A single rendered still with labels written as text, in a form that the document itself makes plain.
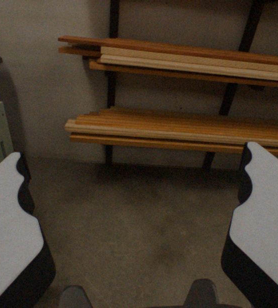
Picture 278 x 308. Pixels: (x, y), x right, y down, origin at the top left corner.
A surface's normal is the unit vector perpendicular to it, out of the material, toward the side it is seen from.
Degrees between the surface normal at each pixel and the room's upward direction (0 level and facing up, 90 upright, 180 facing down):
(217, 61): 91
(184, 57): 91
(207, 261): 0
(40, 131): 90
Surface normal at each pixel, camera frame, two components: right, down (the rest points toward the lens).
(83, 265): 0.11, -0.85
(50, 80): 0.04, 0.53
